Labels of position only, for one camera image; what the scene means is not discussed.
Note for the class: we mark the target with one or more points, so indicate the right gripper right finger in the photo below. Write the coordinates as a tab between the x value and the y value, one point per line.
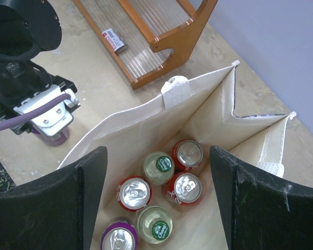
258	209

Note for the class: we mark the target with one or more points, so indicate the glass soda bottle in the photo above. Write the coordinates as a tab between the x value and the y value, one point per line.
154	224
158	168

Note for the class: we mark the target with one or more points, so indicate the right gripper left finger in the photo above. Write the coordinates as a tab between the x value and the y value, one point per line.
56	211

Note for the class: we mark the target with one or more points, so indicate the red cola can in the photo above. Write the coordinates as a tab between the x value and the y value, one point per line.
187	155
134	193
184	188

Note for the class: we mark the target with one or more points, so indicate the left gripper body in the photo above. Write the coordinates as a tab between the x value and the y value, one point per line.
21	80

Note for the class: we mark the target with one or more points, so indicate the canvas tote bag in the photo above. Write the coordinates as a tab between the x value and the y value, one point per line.
201	109

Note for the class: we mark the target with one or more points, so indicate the wooden shelf rack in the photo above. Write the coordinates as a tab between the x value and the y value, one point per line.
160	35

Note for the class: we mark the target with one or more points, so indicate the purple soda can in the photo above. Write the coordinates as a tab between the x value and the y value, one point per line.
57	140
119	234

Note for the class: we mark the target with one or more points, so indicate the glass soda bottle front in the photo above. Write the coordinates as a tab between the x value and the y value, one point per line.
154	224

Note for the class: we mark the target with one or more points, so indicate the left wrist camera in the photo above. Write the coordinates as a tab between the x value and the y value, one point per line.
54	120

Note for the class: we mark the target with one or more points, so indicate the small printed box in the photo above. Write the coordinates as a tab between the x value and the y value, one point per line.
115	40

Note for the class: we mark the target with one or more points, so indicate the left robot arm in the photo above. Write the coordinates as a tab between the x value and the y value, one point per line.
26	29

